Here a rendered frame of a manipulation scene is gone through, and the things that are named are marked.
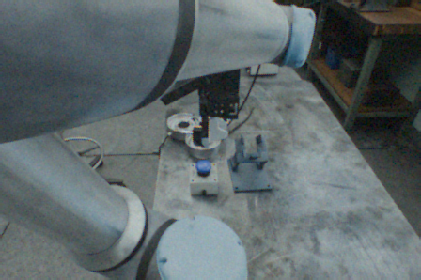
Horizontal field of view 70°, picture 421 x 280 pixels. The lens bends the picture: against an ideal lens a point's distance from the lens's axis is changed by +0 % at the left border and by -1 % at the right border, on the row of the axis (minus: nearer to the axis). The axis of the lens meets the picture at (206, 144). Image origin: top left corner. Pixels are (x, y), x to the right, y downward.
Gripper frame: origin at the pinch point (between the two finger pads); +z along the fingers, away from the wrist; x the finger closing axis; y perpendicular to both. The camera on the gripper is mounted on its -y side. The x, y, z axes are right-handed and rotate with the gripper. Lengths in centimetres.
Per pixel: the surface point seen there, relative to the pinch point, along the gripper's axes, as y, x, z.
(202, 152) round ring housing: -0.3, 9.8, 11.1
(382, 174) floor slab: 119, 86, 94
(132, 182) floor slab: -46, 82, 94
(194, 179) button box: -2.3, -2.7, 9.5
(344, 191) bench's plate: 36.3, -3.0, 14.0
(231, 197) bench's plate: 6.9, -4.7, 14.0
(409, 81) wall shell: 158, 150, 58
